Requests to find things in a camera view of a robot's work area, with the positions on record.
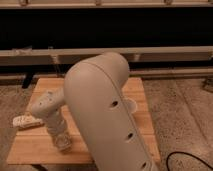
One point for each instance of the grey horizontal rail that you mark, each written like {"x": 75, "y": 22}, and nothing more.
{"x": 19, "y": 57}

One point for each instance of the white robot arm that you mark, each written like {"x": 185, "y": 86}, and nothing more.
{"x": 92, "y": 91}

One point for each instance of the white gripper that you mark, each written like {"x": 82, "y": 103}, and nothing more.
{"x": 56, "y": 126}

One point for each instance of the wooden table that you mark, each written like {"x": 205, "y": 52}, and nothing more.
{"x": 34, "y": 146}

